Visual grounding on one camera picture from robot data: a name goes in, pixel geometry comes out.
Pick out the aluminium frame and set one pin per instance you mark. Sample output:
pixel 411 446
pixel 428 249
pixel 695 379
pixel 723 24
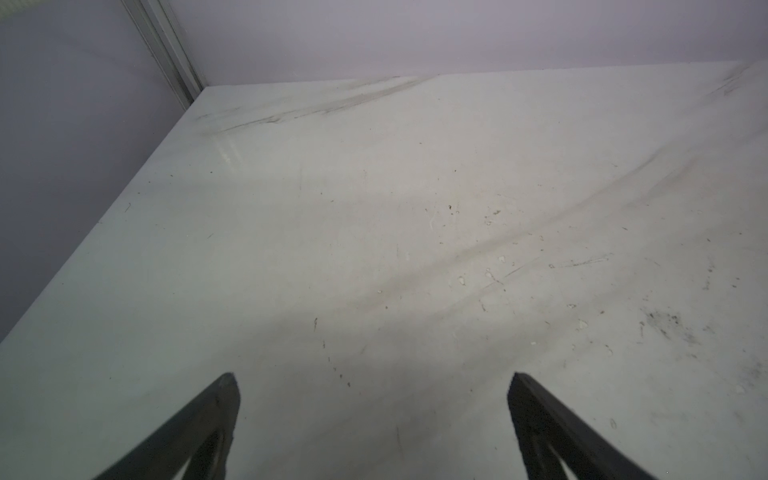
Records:
pixel 162 33

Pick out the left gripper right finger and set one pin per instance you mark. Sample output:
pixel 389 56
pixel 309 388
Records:
pixel 553 440

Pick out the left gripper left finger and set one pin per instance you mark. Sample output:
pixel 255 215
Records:
pixel 195 442

